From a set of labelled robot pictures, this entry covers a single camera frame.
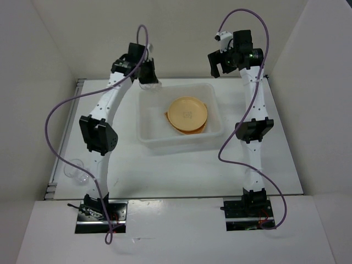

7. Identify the clear plastic cup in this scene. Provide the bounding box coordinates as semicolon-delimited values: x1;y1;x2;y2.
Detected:
64;159;90;185
139;82;162;93

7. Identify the woven bamboo basket tray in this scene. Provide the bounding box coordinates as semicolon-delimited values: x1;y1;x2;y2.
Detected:
164;101;208;135

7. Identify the clear plastic bin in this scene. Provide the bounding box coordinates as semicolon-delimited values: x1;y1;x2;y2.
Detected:
136;83;224;152

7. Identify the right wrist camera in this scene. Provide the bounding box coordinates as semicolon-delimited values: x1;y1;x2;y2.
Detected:
214;31;233;53

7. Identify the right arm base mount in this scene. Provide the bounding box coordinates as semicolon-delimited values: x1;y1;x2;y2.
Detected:
220;197;276;231

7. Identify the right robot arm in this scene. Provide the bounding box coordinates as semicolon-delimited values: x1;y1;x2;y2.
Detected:
208;30;274;217

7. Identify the yellow plate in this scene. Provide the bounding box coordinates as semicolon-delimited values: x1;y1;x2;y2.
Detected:
167;96;208;131
173;125;206;135

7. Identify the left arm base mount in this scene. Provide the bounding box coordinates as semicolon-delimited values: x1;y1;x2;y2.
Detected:
67;200;129;234

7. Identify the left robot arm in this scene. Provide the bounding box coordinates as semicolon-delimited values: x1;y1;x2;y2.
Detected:
79;43;158;220

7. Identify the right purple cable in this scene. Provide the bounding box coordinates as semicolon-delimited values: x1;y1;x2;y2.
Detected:
218;8;289;230

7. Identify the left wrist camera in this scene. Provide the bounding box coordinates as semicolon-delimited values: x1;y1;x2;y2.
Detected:
145;43;153;61

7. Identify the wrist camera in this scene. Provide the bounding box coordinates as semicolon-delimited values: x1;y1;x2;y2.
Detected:
145;43;153;61
214;31;233;53

